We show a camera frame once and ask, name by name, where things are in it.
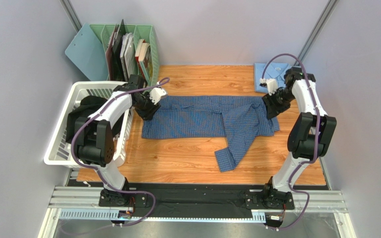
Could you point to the white paper folder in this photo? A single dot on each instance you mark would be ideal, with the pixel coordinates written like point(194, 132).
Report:
point(127, 56)

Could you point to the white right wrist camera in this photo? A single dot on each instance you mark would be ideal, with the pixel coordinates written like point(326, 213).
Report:
point(269, 86)

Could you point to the white plastic laundry basket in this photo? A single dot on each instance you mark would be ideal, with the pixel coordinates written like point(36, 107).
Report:
point(58, 151)

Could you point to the light blue clipboard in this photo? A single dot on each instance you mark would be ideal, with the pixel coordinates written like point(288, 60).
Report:
point(86, 52)

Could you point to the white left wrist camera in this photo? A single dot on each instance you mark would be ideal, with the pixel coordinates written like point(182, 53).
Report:
point(156, 94)

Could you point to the green plastic file rack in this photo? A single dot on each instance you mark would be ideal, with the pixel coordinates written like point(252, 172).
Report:
point(145, 32)

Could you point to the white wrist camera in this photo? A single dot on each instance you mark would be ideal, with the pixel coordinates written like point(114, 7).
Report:
point(269, 86)
point(156, 94)

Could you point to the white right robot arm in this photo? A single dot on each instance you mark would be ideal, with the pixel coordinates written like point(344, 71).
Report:
point(310, 136)

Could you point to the folded light blue shirt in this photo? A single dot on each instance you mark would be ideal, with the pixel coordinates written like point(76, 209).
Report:
point(274, 71)

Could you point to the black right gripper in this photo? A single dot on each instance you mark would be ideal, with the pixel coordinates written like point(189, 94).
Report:
point(274, 106)

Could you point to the dark brown folder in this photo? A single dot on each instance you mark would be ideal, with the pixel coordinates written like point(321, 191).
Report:
point(113, 58)

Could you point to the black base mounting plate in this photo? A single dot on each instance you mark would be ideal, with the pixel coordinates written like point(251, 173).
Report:
point(174, 200)

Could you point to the black shirt in basket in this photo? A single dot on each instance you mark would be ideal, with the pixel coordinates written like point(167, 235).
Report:
point(89, 105)

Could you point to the red spine book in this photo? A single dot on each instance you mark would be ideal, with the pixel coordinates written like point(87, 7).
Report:
point(143, 56)

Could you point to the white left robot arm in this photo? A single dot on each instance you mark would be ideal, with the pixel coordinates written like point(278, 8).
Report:
point(92, 145)

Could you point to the blue checked long sleeve shirt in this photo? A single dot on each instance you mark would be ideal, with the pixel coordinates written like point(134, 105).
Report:
point(239, 119)

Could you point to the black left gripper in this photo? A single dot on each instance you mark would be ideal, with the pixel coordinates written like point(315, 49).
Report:
point(148, 115)

